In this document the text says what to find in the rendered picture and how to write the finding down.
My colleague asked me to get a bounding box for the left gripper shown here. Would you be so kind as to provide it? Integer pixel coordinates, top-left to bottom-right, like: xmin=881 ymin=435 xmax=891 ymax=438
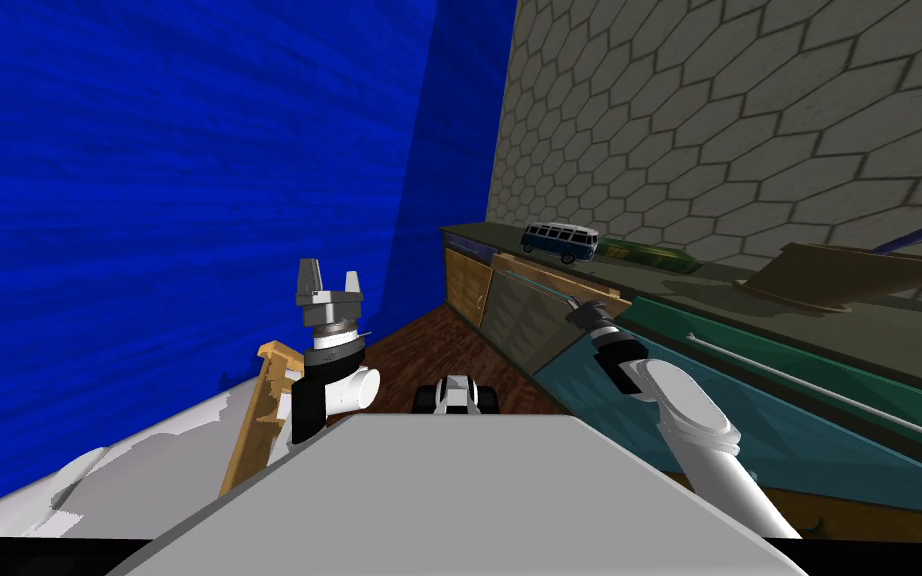
xmin=294 ymin=258 xmax=366 ymax=328

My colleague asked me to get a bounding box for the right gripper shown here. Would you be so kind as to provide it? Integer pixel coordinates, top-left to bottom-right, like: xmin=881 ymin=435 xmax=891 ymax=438
xmin=564 ymin=298 xmax=619 ymax=333

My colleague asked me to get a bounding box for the thin grey bar handle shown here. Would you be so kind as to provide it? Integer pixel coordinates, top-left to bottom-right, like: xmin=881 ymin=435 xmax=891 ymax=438
xmin=504 ymin=269 xmax=584 ymax=312

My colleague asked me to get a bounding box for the brown panelled cupboard door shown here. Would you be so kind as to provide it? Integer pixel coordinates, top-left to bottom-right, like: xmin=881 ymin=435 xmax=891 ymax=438
xmin=480 ymin=252 xmax=633 ymax=377

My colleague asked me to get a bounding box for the blue toy van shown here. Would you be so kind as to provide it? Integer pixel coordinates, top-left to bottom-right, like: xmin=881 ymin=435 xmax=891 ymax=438
xmin=519 ymin=221 xmax=601 ymax=266

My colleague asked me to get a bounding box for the green flat box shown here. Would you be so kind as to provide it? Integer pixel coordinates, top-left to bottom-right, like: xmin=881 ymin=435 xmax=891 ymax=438
xmin=595 ymin=236 xmax=704 ymax=276

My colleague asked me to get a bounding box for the light wooden cupboard door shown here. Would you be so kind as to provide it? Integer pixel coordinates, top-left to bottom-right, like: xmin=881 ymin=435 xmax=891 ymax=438
xmin=442 ymin=245 xmax=495 ymax=330

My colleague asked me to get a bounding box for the yellow wooden chair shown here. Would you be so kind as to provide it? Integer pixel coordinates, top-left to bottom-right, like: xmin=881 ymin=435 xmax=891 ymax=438
xmin=219 ymin=340 xmax=307 ymax=499

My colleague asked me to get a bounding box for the green drawer front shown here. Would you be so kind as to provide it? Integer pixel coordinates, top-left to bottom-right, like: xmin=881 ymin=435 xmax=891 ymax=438
xmin=619 ymin=295 xmax=922 ymax=467

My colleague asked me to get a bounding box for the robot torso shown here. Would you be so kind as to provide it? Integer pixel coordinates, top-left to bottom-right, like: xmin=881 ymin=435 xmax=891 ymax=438
xmin=107 ymin=373 xmax=813 ymax=576

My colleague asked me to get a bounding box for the teal appliance door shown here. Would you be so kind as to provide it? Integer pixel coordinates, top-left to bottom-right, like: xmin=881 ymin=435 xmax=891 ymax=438
xmin=536 ymin=323 xmax=922 ymax=521

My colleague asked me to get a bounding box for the white bed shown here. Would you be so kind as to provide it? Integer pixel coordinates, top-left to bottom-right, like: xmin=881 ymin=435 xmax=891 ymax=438
xmin=0 ymin=374 xmax=296 ymax=541

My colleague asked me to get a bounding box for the long silver bar handle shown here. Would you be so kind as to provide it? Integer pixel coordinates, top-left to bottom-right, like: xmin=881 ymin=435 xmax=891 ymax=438
xmin=684 ymin=333 xmax=922 ymax=451

